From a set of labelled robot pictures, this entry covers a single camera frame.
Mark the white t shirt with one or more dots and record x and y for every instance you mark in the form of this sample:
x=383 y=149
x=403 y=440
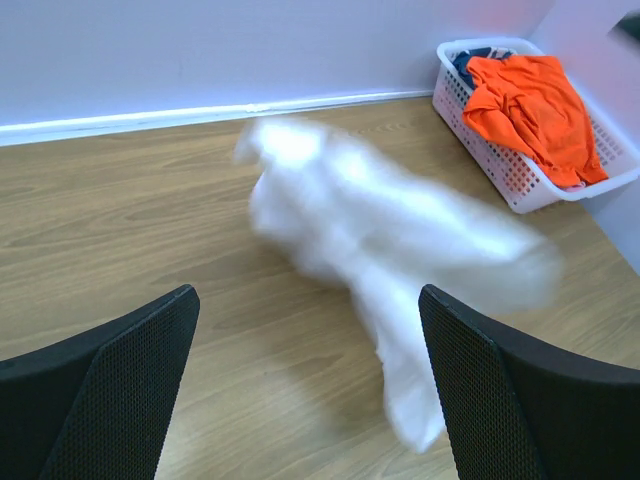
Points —
x=345 y=214

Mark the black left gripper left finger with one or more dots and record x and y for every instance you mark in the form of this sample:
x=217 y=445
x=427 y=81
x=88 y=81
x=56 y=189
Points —
x=98 y=405

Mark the pink garment in basket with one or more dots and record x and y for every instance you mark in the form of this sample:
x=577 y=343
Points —
x=576 y=187

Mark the blue garment in basket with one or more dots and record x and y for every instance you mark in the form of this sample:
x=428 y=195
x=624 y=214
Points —
x=496 y=54

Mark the orange t shirt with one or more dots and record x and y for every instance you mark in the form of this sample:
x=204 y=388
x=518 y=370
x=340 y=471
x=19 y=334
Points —
x=527 y=104

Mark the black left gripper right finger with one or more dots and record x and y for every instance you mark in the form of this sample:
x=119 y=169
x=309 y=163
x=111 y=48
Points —
x=517 y=407

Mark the white plastic laundry basket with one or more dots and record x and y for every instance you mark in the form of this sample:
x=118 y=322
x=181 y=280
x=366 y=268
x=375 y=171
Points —
x=518 y=179

